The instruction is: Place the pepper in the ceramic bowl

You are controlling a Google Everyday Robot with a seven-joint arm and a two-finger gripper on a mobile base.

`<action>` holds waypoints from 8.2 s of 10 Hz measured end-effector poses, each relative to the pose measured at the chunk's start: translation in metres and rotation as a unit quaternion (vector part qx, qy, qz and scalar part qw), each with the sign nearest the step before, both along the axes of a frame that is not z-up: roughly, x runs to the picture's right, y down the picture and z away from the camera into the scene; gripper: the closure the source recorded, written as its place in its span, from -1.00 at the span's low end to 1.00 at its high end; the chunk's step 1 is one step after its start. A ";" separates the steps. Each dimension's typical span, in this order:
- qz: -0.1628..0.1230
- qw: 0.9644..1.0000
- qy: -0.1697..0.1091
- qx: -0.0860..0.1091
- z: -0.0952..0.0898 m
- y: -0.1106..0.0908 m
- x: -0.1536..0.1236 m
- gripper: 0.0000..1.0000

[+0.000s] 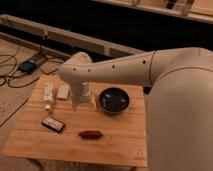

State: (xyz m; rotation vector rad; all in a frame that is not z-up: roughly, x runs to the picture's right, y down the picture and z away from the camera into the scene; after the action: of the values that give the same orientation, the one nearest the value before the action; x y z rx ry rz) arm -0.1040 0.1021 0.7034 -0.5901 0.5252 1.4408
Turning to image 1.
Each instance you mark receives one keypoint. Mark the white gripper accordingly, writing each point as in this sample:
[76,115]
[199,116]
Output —
[81,93]

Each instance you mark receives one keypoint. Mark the red pepper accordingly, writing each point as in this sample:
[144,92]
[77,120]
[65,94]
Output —
[91,134]

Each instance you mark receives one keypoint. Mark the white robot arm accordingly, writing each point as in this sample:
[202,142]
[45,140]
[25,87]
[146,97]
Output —
[180,104]

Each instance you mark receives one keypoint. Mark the dark ceramic bowl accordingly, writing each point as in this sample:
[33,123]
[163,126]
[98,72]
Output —
[113,100]

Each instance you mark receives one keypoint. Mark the white rectangular block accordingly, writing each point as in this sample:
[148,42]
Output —
[63,92]

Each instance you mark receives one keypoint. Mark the white tube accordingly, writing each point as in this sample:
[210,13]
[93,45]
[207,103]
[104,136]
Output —
[48,97]

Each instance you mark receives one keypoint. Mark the dark rectangular box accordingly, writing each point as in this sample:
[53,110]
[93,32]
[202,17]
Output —
[53,124]

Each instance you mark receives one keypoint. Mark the wooden table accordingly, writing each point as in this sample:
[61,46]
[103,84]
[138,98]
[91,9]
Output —
[124,135]

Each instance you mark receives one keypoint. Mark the blue power adapter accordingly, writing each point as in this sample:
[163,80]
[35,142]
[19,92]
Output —
[27,67]

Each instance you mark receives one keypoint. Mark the long baseboard heater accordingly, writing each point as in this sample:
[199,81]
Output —
[68,37]

